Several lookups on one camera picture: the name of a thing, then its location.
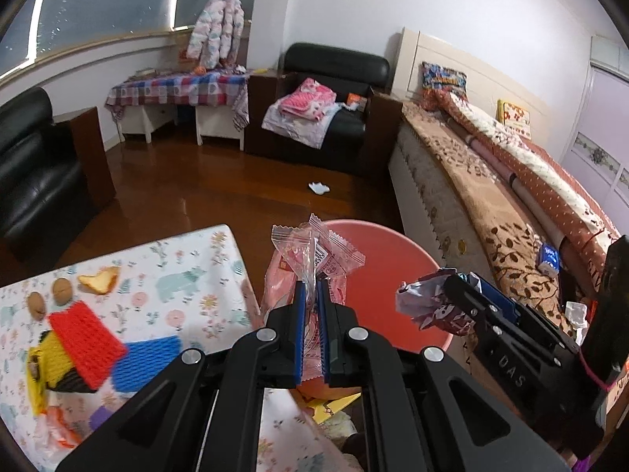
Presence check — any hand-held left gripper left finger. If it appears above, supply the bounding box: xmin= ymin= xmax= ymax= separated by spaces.
xmin=55 ymin=280 xmax=308 ymax=472

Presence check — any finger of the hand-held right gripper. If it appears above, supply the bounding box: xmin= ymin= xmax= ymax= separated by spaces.
xmin=468 ymin=272 xmax=525 ymax=319
xmin=443 ymin=274 xmax=515 ymax=344

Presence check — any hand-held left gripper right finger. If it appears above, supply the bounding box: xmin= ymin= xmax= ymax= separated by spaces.
xmin=317 ymin=280 xmax=572 ymax=472

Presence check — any maroon snack wrapper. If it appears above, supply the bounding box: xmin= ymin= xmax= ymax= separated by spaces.
xmin=395 ymin=268 xmax=477 ymax=337

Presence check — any pink clear plastic wrapper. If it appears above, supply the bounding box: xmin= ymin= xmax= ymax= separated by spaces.
xmin=259 ymin=214 xmax=367 ymax=385

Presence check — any pink plastic bucket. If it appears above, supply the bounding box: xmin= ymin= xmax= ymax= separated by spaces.
xmin=268 ymin=219 xmax=455 ymax=399

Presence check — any red foam fruit net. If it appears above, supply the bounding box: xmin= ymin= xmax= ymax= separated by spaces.
xmin=48 ymin=301 xmax=129 ymax=389

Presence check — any colourful printed wrapper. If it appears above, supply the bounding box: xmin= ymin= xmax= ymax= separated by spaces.
xmin=37 ymin=400 xmax=123 ymax=453

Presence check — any yellow foam fruit net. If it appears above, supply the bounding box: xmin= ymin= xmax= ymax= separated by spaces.
xmin=27 ymin=330 xmax=74 ymax=416

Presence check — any blue tissue pack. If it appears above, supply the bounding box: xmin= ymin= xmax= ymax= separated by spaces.
xmin=537 ymin=242 xmax=562 ymax=273

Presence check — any white plastic bag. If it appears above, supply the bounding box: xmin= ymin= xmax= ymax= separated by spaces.
xmin=564 ymin=301 xmax=598 ymax=335

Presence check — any brown floral blanket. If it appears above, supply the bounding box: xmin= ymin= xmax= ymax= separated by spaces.
xmin=403 ymin=103 xmax=585 ymax=335

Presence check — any floral animal print tablecloth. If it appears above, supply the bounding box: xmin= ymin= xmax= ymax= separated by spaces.
xmin=0 ymin=225 xmax=345 ymax=472

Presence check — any red dotted quilt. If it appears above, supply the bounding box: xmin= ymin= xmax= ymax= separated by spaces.
xmin=442 ymin=93 xmax=622 ymax=276

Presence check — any bed with cream headboard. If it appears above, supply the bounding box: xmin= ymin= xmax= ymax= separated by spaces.
xmin=388 ymin=27 xmax=629 ymax=355

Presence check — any blue foam fruit net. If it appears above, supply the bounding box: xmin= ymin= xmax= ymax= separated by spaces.
xmin=112 ymin=335 xmax=182 ymax=394

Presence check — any purple wardrobe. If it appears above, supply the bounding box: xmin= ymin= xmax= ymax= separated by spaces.
xmin=560 ymin=37 xmax=629 ymax=237

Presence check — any white floral cloth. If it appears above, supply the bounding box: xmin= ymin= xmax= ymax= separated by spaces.
xmin=262 ymin=101 xmax=345 ymax=149

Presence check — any orange peel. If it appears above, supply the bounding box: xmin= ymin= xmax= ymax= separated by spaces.
xmin=77 ymin=265 xmax=121 ymax=296

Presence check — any colourful printed pillow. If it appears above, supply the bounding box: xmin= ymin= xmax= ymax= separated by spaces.
xmin=420 ymin=61 xmax=467 ymax=109

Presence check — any white desk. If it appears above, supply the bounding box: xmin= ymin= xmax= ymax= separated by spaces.
xmin=118 ymin=103 xmax=246 ymax=151

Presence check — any black foam fruit net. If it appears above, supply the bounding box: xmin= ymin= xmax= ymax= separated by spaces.
xmin=46 ymin=354 xmax=99 ymax=394

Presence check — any pink folded blanket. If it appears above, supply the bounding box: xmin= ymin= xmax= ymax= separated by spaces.
xmin=279 ymin=77 xmax=337 ymax=121

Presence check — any walnut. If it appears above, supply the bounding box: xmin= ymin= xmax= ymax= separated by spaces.
xmin=27 ymin=291 xmax=48 ymax=320
xmin=52 ymin=278 xmax=74 ymax=306

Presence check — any black leather armchair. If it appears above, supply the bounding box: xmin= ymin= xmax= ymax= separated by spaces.
xmin=245 ymin=42 xmax=401 ymax=175
xmin=0 ymin=87 xmax=117 ymax=264

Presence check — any checkered tablecloth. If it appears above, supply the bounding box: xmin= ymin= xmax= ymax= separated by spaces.
xmin=105 ymin=69 xmax=251 ymax=131

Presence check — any pink white padded jacket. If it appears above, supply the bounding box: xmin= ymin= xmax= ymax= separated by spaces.
xmin=187 ymin=0 xmax=245 ymax=70

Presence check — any large curved window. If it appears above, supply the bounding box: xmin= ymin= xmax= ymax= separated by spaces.
xmin=0 ymin=0 xmax=263 ymax=79

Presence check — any pink cord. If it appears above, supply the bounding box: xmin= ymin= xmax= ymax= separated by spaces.
xmin=577 ymin=349 xmax=627 ymax=389

